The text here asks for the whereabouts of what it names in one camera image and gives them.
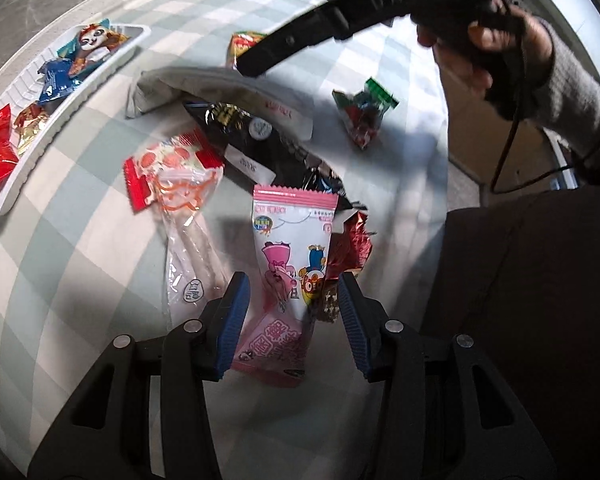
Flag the dark red foil snack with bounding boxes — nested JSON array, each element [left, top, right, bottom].
[[313, 211, 373, 323]]

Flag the pink cartoon snack bag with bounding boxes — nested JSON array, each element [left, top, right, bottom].
[[251, 184, 338, 321]]

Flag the green red snack packet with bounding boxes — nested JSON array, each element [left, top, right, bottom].
[[332, 78, 399, 150]]

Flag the red white lollipop pack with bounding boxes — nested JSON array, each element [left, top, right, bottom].
[[122, 127, 224, 214]]

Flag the black snack bag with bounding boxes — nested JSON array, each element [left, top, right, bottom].
[[183, 100, 366, 210]]

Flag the orange snack bar packet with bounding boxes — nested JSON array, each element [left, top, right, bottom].
[[225, 30, 266, 70]]

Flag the white long snack pouch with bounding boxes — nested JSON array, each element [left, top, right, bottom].
[[125, 66, 314, 141]]

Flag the gold brown snack packet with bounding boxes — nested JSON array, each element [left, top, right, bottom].
[[14, 103, 48, 157]]

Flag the large blue snack bag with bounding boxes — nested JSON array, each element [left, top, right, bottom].
[[38, 58, 87, 106]]

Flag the blue cartoon face snack bag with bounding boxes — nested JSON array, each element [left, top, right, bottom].
[[57, 18, 129, 79]]

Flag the pink transparent candy packet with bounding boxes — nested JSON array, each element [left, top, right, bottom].
[[232, 307, 314, 388]]

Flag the grey knit sleeve forearm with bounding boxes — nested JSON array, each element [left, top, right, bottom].
[[524, 16, 600, 168]]

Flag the person right hand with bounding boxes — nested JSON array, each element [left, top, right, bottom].
[[416, 0, 555, 102]]

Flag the green white checkered tablecloth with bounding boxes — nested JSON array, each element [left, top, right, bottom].
[[0, 0, 448, 479]]

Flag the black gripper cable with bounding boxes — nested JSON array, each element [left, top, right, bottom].
[[488, 104, 600, 196]]

